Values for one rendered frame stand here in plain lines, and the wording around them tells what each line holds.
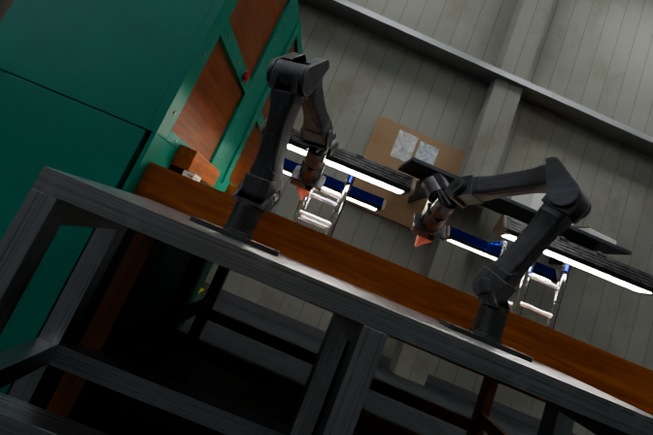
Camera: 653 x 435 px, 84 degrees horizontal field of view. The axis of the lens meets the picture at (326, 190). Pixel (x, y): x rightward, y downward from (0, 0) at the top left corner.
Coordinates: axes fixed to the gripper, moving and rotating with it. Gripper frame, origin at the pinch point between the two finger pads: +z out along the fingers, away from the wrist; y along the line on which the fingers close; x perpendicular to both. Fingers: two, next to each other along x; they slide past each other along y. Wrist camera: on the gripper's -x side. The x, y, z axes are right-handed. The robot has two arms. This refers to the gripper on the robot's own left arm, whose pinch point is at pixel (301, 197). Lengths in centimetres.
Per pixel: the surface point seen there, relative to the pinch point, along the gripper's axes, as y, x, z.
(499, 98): -128, -299, 41
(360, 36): 31, -312, 39
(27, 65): 83, 11, -17
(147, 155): 41.9, 18.4, -9.0
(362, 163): -14.8, -26.3, -3.5
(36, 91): 77, 16, -13
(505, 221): -72, -27, -3
